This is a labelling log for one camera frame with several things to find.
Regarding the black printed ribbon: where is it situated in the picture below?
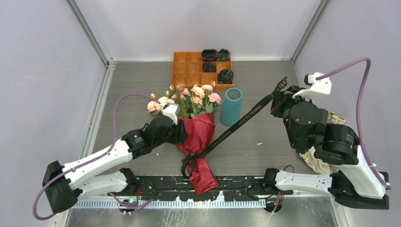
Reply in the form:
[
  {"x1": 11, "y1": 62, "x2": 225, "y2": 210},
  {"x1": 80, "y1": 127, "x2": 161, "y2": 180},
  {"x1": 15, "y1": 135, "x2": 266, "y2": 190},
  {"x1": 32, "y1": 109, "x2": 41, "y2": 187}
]
[{"x1": 181, "y1": 93, "x2": 273, "y2": 179}]

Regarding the pink flower bouquet red wrap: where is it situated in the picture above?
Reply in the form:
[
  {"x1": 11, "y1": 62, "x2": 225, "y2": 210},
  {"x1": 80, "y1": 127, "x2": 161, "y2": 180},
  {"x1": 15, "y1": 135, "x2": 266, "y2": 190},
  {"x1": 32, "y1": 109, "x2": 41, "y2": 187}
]
[{"x1": 147, "y1": 81, "x2": 221, "y2": 195}]

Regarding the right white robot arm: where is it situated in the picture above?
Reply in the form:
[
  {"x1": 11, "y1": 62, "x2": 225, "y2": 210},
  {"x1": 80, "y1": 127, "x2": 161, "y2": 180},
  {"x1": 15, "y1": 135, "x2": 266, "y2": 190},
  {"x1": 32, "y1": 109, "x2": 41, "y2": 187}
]
[{"x1": 262, "y1": 86, "x2": 389, "y2": 210}]

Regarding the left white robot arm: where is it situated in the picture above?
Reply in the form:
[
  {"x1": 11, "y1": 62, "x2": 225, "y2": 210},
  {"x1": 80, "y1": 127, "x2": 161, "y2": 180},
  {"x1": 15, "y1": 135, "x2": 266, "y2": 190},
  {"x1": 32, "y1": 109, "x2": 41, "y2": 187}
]
[{"x1": 42, "y1": 115, "x2": 188, "y2": 213}]

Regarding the teal vase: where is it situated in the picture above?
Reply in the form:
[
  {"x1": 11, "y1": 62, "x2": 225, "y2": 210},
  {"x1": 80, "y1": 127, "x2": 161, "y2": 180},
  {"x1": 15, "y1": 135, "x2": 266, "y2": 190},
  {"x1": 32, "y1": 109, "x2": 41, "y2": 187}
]
[{"x1": 220, "y1": 87, "x2": 242, "y2": 126}]

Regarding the dark green rolled sock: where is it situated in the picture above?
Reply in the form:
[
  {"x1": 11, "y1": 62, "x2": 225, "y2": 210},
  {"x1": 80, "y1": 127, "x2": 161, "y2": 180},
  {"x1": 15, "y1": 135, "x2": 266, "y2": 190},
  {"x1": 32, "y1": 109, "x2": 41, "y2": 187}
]
[{"x1": 217, "y1": 69, "x2": 234, "y2": 84}]

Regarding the orange compartment tray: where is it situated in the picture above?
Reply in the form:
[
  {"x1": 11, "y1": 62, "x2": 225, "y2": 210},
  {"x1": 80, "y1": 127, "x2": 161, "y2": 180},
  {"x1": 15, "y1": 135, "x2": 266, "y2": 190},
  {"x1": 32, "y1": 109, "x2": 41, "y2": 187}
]
[{"x1": 171, "y1": 51, "x2": 234, "y2": 90}]

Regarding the dark teal rolled sock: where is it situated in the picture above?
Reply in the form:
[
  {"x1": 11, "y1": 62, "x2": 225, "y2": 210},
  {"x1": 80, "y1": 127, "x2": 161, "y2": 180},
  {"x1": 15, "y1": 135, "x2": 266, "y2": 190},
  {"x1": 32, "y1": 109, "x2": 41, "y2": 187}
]
[{"x1": 218, "y1": 48, "x2": 231, "y2": 61}]

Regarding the crumpled printed cloth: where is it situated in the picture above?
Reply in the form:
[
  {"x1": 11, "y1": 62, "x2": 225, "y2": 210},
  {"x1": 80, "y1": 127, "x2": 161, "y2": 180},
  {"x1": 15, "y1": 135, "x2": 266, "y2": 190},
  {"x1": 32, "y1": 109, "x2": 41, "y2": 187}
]
[{"x1": 299, "y1": 112, "x2": 346, "y2": 175}]

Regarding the small electronics board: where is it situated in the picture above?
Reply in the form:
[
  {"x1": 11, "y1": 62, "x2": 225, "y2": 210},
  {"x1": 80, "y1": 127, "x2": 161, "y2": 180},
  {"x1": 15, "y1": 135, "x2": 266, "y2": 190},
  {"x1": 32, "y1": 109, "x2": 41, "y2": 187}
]
[{"x1": 122, "y1": 199, "x2": 139, "y2": 207}]

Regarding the black rolled sock top left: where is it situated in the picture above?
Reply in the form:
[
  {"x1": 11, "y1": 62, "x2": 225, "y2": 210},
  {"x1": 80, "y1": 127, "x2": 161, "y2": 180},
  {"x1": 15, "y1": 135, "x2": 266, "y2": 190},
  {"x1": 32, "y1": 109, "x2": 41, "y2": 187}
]
[{"x1": 201, "y1": 49, "x2": 219, "y2": 62}]

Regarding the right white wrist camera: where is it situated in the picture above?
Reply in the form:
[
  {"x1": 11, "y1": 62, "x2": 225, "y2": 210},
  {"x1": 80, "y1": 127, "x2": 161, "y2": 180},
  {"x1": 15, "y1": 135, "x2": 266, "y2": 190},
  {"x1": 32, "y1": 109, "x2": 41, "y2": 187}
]
[{"x1": 292, "y1": 72, "x2": 331, "y2": 101}]

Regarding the perforated metal rail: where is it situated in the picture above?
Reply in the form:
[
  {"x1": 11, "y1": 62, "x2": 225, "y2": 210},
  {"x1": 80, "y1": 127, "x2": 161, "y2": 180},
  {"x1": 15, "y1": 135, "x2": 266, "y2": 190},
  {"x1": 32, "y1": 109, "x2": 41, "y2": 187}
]
[{"x1": 73, "y1": 198, "x2": 266, "y2": 209}]

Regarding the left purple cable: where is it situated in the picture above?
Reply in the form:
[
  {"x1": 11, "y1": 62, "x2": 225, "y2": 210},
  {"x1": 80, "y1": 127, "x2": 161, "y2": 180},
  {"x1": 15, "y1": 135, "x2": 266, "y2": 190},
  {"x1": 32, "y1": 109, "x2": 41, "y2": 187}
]
[{"x1": 33, "y1": 93, "x2": 162, "y2": 221}]

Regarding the purple cable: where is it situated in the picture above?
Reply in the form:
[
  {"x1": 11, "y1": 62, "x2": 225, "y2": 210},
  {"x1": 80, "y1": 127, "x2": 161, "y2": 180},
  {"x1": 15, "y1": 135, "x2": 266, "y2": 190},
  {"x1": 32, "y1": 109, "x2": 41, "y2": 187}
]
[
  {"x1": 316, "y1": 57, "x2": 392, "y2": 191},
  {"x1": 33, "y1": 93, "x2": 162, "y2": 221}
]

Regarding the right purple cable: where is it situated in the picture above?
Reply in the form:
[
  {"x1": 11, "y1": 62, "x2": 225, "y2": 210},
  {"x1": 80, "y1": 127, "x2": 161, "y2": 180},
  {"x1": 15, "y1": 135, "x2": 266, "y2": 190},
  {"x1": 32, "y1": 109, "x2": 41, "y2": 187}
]
[{"x1": 316, "y1": 57, "x2": 392, "y2": 191}]

